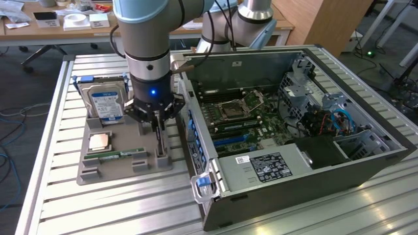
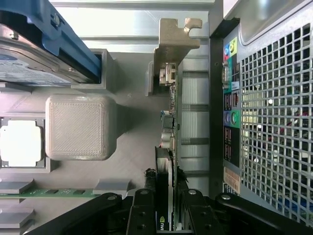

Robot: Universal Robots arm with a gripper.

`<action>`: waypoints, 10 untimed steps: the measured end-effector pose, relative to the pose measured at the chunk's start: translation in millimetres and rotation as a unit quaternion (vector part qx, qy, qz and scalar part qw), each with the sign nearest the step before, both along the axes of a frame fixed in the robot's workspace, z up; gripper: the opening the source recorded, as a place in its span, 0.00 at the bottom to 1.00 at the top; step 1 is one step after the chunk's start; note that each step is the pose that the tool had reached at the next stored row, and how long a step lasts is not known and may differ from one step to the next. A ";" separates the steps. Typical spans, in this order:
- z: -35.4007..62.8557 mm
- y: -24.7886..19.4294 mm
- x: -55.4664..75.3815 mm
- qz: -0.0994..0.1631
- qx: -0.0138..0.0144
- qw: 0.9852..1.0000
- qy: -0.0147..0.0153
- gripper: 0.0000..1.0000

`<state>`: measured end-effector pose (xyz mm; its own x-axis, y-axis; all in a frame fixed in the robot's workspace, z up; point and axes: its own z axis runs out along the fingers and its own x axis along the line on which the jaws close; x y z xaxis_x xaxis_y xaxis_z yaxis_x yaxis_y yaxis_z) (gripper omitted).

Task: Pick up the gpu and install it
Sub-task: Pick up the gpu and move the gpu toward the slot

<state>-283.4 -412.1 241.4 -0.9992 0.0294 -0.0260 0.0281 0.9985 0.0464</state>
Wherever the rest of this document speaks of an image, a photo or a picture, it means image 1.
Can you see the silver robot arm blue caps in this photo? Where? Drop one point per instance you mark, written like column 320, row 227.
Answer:
column 143, row 36

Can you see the black office chair base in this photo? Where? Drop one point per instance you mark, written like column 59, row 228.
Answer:
column 42, row 50

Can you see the hard disk with blue carrier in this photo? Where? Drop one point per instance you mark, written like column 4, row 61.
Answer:
column 103, row 102

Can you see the green motherboard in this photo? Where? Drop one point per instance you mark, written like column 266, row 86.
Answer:
column 268, row 129

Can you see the silver CPU chip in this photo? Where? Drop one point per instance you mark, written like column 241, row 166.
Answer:
column 99, row 142

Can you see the grey cup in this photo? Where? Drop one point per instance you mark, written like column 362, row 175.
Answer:
column 49, row 3

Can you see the clear plastic bag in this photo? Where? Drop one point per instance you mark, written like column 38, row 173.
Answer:
column 13, row 12

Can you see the white paper stack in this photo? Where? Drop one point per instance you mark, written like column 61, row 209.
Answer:
column 194, row 25

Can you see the blue expansion card retainer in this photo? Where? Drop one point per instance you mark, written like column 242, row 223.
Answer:
column 190, row 120

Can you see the metal disk bay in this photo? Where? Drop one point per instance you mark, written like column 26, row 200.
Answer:
column 360, row 147

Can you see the white tape roll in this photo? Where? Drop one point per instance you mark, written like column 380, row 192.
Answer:
column 75, row 22

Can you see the wooden cabinet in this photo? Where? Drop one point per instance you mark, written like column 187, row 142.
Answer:
column 333, row 24

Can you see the blue expansion slot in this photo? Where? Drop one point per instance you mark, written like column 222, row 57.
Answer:
column 229, row 141
column 252, row 146

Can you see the blue case latch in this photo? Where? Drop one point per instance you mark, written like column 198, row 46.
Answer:
column 202, row 182

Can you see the metal socket cover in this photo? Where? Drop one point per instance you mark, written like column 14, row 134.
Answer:
column 254, row 99

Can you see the black RAM slot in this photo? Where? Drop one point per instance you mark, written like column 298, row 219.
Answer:
column 217, row 90
column 222, row 98
column 232, row 118
column 218, row 93

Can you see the grey power supply unit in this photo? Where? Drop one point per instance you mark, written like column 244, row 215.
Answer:
column 236, row 176

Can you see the grey open PC case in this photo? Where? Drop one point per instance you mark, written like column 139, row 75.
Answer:
column 294, row 195

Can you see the wooden desk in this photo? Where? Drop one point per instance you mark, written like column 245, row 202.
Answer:
column 33, row 33
column 286, row 26

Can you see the silver chipset heatsink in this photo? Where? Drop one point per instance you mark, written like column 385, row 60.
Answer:
column 269, row 144

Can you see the green RAM stick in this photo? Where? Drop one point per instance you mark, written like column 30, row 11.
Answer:
column 114, row 154
column 238, row 125

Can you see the perforated metal drive cage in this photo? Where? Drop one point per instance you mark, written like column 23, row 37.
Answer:
column 296, row 98

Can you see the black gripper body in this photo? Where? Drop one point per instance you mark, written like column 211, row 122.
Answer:
column 151, row 88

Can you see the white cube box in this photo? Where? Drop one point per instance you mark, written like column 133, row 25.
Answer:
column 99, row 20

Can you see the grey plastic parts rack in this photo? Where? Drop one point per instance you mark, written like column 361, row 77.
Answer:
column 125, row 137

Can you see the CPU socket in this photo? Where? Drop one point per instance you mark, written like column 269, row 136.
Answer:
column 233, row 110

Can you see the white paper label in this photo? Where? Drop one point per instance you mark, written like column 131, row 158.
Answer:
column 17, row 25

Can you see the white box with black lid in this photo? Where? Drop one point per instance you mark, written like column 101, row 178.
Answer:
column 47, row 22

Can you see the white table frame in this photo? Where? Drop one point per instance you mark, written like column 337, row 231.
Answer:
column 393, row 28

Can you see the flat white box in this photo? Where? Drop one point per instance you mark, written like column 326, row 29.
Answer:
column 77, row 27

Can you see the power strip with green light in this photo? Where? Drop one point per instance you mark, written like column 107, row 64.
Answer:
column 370, row 53

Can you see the red small item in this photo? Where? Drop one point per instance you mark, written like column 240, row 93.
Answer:
column 103, row 8

